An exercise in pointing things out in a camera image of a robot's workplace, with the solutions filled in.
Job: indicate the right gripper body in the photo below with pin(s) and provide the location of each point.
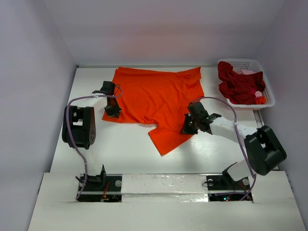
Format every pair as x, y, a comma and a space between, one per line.
189, 125

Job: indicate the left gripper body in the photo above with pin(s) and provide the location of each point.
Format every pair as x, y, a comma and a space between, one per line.
114, 102

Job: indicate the orange t shirt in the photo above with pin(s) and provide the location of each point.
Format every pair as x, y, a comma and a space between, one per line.
157, 98

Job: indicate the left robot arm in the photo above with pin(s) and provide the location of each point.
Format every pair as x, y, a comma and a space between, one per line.
79, 128

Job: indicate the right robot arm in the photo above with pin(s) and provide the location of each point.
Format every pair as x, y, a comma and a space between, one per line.
261, 148

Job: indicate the dark red t shirt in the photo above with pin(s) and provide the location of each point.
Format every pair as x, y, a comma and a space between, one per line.
231, 85

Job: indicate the white plastic basket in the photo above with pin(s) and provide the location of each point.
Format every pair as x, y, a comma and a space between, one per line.
253, 65

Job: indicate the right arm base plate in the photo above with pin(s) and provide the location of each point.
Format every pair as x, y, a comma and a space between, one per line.
228, 192

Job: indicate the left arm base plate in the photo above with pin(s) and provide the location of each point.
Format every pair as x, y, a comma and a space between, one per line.
109, 193

